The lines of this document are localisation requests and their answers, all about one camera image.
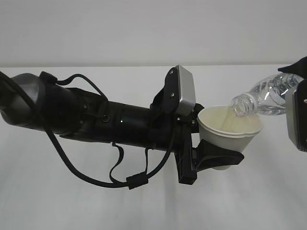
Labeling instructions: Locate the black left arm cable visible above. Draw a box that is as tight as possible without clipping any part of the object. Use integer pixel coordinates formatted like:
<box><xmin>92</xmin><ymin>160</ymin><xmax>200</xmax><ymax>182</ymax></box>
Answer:
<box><xmin>0</xmin><ymin>71</ymin><xmax>177</xmax><ymax>190</ymax></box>

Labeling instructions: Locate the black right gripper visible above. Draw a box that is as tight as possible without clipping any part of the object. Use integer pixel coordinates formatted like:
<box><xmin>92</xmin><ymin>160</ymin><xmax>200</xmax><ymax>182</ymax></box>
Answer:
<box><xmin>278</xmin><ymin>57</ymin><xmax>307</xmax><ymax>79</ymax></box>

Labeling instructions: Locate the white paper cup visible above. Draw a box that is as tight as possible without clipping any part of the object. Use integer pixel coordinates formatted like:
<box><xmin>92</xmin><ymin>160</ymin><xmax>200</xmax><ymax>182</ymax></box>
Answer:
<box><xmin>197</xmin><ymin>105</ymin><xmax>264</xmax><ymax>171</ymax></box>

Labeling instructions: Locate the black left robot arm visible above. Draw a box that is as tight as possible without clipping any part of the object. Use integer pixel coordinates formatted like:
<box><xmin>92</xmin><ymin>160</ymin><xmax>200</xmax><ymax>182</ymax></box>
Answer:
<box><xmin>0</xmin><ymin>65</ymin><xmax>244</xmax><ymax>189</ymax></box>

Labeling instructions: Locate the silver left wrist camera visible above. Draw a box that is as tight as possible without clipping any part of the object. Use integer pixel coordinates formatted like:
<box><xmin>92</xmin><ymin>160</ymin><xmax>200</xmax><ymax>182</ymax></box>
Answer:
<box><xmin>163</xmin><ymin>65</ymin><xmax>196</xmax><ymax>116</ymax></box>

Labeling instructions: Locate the clear water bottle green label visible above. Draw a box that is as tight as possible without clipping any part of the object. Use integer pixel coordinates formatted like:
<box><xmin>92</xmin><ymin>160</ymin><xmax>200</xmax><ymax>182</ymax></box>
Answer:
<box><xmin>231</xmin><ymin>73</ymin><xmax>304</xmax><ymax>117</ymax></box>

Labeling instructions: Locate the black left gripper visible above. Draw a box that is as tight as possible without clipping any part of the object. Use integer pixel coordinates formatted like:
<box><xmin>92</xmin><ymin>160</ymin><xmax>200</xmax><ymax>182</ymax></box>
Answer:
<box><xmin>150</xmin><ymin>103</ymin><xmax>245</xmax><ymax>185</ymax></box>

